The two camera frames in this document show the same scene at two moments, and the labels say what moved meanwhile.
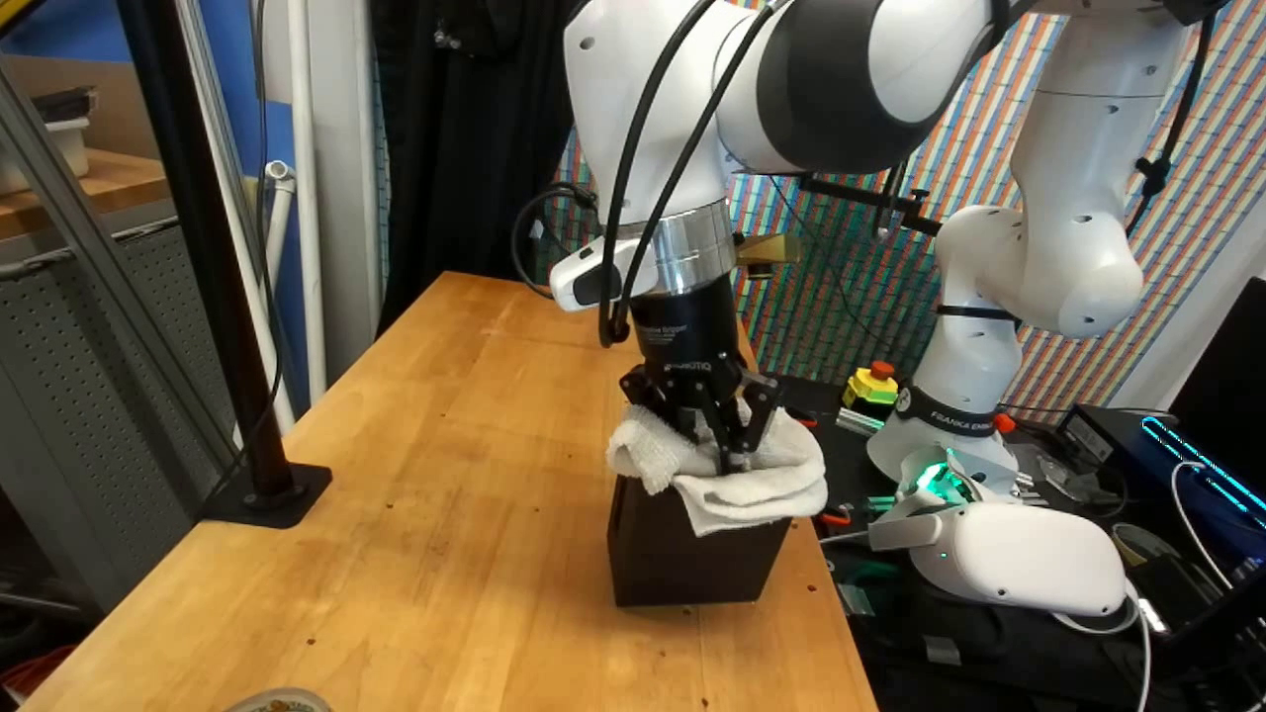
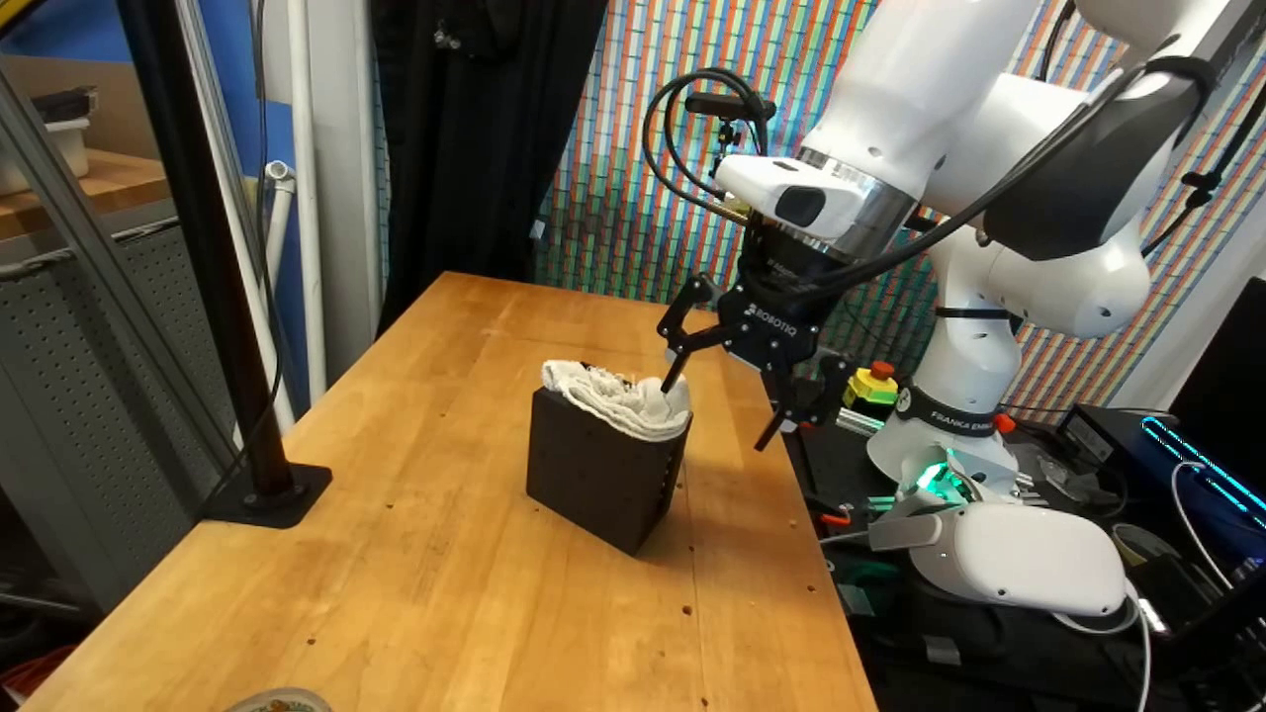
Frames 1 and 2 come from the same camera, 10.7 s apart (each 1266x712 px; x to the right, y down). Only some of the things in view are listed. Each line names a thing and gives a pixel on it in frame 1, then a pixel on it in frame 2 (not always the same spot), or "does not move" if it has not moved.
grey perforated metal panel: x=114 y=401 does not move
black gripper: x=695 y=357 to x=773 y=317
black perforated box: x=660 y=550 to x=601 y=479
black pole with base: x=266 y=489 does not move
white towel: x=779 y=471 to x=643 y=408
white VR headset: x=1026 y=554 does not move
